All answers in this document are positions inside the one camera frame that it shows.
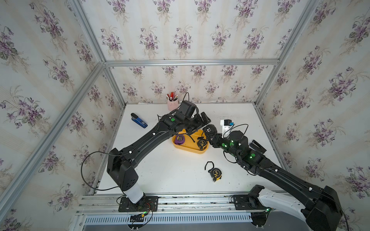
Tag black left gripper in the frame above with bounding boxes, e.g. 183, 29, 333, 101
182, 111, 213, 136

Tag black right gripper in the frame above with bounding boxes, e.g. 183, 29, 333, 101
204, 130, 242, 161

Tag black yellow tape measure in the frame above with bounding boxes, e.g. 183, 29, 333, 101
204, 161, 222, 182
197, 137, 208, 151

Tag purple tape measure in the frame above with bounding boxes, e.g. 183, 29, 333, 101
173, 134, 186, 145

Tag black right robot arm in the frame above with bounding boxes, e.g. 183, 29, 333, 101
203, 124, 344, 231

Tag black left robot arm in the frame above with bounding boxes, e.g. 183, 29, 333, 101
107, 111, 211, 205

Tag yellow storage tray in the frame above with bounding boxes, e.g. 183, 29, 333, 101
172, 130, 209, 154

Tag pink pen holder cup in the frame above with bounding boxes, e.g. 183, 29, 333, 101
167, 99, 180, 111

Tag red pens in cup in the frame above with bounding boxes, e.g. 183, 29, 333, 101
166, 91, 178, 102

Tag blue black stapler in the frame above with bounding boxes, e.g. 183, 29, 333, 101
131, 113, 147, 129

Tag small circuit board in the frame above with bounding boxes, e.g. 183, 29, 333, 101
130, 214, 145, 223

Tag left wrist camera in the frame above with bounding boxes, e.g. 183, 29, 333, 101
178, 100, 198, 118

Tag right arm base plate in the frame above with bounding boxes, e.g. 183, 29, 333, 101
230, 194, 270, 212

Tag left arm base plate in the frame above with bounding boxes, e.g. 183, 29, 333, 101
117, 195, 159, 212

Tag aluminium mounting rail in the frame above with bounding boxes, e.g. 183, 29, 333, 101
70, 192, 277, 231

